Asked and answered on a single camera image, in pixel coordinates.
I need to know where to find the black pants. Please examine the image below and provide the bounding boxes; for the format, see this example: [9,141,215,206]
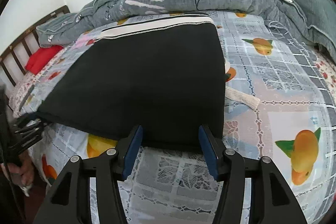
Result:
[36,13,226,152]

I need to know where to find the person's left hand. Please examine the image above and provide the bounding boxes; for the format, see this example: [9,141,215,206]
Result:
[7,151,34,197]

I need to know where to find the dark wooden headboard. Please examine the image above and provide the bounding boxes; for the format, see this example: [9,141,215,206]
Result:
[1,5,70,87]

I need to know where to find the red pillow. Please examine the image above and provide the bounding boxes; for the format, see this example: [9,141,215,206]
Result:
[25,46,64,75]

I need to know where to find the fruit-print plastic bed cover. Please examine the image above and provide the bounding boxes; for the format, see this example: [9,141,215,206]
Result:
[18,9,336,224]

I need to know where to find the grey floral quilt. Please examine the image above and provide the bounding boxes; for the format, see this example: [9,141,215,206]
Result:
[37,0,335,57]

